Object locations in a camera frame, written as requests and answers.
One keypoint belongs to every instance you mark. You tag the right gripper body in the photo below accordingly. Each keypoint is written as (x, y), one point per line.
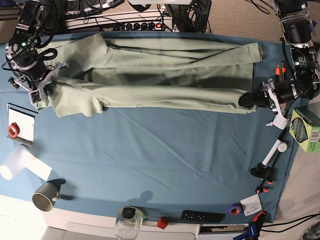
(37, 77)

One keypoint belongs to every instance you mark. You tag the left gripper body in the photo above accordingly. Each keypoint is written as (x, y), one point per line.
(286, 91)

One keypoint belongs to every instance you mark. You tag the light green T-shirt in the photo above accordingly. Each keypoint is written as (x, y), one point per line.
(151, 72)

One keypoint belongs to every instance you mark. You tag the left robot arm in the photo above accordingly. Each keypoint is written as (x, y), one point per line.
(301, 57)

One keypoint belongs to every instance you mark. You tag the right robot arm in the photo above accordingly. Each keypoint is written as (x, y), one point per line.
(27, 52)

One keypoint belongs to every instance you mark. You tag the orange black utility knife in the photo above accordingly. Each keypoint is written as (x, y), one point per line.
(280, 72)

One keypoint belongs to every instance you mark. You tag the small silver black lighter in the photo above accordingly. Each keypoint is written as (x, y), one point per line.
(12, 82)

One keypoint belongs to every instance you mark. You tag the white notepad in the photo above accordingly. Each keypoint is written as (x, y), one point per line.
(25, 119)

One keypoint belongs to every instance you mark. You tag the green cardboard box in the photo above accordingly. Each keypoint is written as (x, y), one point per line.
(305, 129)

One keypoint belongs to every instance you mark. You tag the red tape roll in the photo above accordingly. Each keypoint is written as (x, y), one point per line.
(13, 130)

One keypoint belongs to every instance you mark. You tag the white black marker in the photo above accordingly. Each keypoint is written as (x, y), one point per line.
(274, 148)

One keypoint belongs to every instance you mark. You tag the white round cap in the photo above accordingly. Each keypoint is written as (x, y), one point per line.
(282, 147)

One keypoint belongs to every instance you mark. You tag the black orange bar clamp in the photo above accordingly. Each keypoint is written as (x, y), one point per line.
(266, 173)

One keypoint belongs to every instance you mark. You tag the white paper card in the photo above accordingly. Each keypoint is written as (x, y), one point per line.
(251, 205)

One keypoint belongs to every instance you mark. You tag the grey ceramic mug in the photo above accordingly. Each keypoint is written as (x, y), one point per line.
(45, 197)

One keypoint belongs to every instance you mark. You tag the purple tape roll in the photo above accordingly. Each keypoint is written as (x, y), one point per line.
(234, 209)

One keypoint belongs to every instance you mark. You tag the black power strip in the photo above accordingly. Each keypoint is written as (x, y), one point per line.
(131, 26)

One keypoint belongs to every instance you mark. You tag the blue table cloth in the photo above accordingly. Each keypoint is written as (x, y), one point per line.
(162, 160)

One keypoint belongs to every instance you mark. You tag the black remote control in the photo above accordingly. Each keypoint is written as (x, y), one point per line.
(199, 216)

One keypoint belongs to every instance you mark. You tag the blue orange spring clamp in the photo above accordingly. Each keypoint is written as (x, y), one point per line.
(253, 230)

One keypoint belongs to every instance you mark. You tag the clear glass jar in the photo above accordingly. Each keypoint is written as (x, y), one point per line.
(128, 223)

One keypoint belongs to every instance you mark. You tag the red cube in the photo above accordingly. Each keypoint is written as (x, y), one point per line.
(162, 223)

